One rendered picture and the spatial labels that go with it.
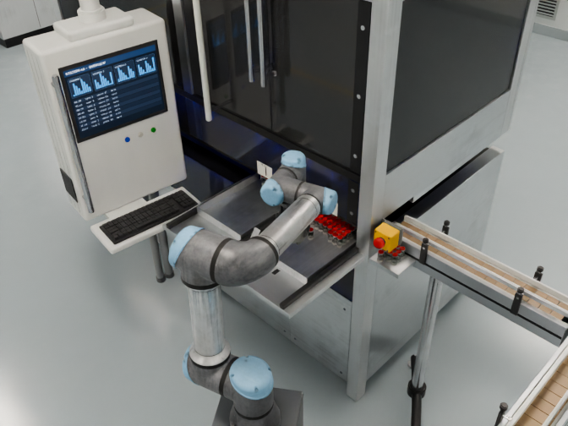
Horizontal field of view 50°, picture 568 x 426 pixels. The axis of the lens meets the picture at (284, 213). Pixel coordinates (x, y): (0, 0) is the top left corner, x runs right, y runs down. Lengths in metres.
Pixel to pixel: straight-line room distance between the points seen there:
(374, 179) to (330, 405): 1.23
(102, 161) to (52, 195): 1.82
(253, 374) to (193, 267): 0.39
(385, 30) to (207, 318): 0.93
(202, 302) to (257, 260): 0.21
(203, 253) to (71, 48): 1.13
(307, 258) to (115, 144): 0.91
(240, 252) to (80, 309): 2.11
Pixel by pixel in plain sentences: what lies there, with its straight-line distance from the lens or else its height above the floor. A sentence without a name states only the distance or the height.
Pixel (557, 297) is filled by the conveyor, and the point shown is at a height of 0.95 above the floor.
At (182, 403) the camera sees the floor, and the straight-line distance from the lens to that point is 2.97.
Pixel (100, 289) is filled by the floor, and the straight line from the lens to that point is 3.57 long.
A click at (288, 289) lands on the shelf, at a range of 2.14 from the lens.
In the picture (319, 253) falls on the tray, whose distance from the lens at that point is 2.28.
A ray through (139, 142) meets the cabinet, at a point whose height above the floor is 1.08.
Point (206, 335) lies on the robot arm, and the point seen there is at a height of 1.13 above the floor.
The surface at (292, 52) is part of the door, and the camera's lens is 2.12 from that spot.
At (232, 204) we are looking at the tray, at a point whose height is 0.88.
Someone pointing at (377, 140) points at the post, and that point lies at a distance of 1.98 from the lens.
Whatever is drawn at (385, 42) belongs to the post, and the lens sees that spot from 1.83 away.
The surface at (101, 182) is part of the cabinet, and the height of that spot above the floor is 0.96.
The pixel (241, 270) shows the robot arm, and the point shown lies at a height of 1.40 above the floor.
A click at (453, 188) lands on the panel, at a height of 0.88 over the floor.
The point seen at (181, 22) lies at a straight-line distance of 2.55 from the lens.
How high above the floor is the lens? 2.39
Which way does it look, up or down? 38 degrees down
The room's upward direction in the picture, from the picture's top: 2 degrees counter-clockwise
